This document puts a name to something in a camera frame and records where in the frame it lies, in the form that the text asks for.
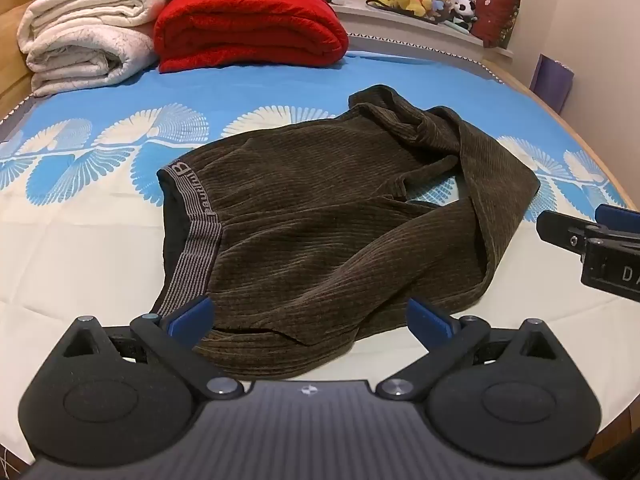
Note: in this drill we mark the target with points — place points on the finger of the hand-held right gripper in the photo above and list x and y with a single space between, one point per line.
617 220
560 232

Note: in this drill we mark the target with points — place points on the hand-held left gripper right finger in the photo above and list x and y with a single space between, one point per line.
429 321

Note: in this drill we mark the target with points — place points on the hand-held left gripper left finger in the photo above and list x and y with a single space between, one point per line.
189 321

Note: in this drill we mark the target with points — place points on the blue and white bed sheet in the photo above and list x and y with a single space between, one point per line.
75 240

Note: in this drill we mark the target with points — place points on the purple paper bag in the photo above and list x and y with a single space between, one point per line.
551 82

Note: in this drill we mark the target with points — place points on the red patterned cushion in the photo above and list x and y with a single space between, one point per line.
495 15

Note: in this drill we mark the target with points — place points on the panda plush toy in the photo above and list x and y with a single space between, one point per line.
465 10

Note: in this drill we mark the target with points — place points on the grey window ledge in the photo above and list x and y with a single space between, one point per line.
395 30

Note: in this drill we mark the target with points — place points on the folded red blanket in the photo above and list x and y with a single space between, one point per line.
250 25

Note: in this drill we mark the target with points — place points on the folded white quilt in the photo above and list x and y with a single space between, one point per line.
85 35

